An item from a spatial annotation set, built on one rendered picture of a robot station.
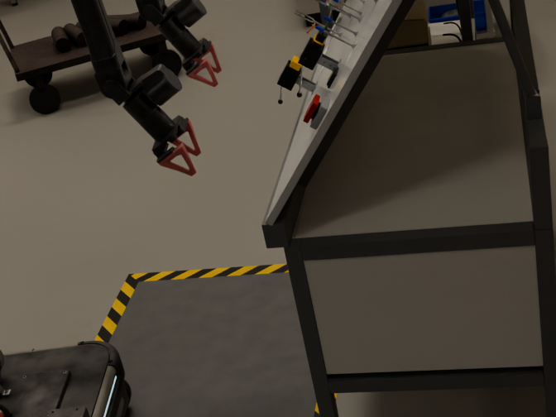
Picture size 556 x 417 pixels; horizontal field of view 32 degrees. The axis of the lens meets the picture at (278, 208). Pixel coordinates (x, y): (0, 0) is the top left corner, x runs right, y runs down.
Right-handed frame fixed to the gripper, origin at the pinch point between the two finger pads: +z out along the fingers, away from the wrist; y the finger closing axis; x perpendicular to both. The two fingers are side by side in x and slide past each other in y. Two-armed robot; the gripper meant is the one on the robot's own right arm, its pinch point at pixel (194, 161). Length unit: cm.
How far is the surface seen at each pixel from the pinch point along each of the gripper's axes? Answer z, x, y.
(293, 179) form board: 16.7, -14.6, -1.5
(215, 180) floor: 72, 85, 197
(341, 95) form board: 7.0, -35.7, -3.2
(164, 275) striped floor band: 66, 96, 122
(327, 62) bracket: 8.9, -30.6, 27.7
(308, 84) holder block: 20, -15, 58
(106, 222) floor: 49, 125, 172
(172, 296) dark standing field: 69, 91, 107
